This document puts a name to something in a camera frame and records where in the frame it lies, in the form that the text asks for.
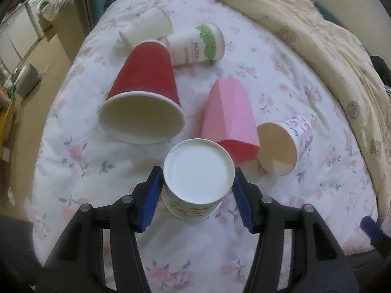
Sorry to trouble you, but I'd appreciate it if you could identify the yellow bear pattern duvet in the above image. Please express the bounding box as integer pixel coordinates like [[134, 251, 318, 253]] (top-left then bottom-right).
[[179, 0, 391, 217]]

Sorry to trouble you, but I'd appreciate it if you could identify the white kitchen cabinet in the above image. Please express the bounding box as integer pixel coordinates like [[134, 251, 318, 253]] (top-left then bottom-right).
[[1, 5, 38, 72]]

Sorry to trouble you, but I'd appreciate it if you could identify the red ribbed paper cup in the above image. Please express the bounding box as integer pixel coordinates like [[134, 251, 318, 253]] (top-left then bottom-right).
[[99, 40, 185, 145]]

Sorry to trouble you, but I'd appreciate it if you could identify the pink faceted plastic cup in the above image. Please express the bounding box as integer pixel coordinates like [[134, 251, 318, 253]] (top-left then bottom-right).
[[201, 78, 261, 163]]

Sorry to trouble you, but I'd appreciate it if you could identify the plain white paper cup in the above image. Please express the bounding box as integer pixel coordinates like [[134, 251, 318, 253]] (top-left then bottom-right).
[[119, 7, 173, 50]]

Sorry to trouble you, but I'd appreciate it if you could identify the dark clothes pile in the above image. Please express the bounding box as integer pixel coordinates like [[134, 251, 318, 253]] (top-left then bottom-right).
[[370, 56, 391, 97]]

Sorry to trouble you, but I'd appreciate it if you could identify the kitty pattern paper cup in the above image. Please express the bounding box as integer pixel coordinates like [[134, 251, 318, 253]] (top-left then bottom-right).
[[257, 115, 314, 176]]

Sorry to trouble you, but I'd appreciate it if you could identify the grey trash bin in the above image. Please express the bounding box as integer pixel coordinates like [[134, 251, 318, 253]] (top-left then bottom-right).
[[15, 63, 41, 99]]

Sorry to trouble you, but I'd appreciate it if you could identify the yellow cartoon paper cup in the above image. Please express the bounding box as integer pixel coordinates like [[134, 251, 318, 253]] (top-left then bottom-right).
[[162, 138, 235, 220]]

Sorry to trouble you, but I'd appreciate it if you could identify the white washing machine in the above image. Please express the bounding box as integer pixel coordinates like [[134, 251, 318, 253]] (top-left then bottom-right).
[[26, 0, 53, 40]]

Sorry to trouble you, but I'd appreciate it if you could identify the green label paper cup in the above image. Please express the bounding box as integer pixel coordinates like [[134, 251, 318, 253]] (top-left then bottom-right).
[[166, 23, 225, 66]]

